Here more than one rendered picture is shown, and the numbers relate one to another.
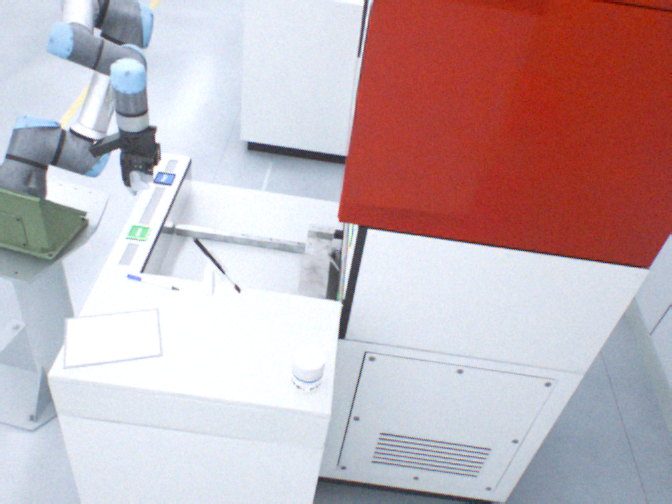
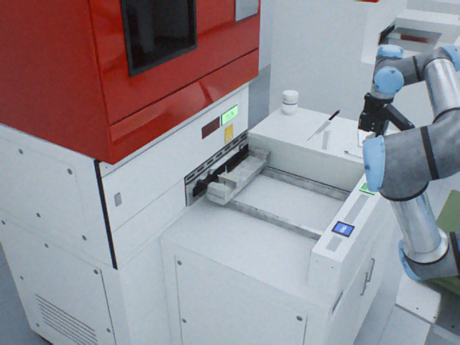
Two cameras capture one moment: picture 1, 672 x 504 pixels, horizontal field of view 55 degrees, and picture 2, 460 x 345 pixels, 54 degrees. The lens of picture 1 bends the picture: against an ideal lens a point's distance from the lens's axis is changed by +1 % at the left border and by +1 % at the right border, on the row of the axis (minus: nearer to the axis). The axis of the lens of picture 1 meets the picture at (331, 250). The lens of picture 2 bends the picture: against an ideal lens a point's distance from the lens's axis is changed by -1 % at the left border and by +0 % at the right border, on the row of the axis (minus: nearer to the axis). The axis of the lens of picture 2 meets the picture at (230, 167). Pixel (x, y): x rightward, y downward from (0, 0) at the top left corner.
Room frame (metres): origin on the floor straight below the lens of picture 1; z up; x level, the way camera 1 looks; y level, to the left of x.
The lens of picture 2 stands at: (2.66, 0.86, 1.86)
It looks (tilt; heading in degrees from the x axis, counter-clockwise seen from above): 32 degrees down; 214
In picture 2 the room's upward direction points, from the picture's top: straight up
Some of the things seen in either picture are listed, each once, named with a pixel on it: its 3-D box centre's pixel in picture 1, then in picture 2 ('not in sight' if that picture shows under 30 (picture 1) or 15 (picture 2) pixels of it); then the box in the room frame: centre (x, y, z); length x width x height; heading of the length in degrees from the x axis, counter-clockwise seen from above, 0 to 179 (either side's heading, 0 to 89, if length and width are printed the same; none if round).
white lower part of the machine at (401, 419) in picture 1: (423, 340); (136, 254); (1.58, -0.39, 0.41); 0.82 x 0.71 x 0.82; 2
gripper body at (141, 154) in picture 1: (138, 147); (376, 113); (1.30, 0.51, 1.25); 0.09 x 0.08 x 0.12; 92
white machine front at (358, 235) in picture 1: (356, 193); (189, 160); (1.57, -0.05, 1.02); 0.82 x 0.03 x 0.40; 2
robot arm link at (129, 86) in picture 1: (129, 87); (387, 65); (1.31, 0.52, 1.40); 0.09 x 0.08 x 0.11; 18
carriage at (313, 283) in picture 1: (315, 273); (240, 177); (1.36, 0.04, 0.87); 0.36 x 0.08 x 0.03; 2
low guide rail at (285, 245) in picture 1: (256, 241); (266, 216); (1.49, 0.24, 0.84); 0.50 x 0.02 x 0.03; 92
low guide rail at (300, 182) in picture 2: not in sight; (297, 181); (1.22, 0.23, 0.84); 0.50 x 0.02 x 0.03; 92
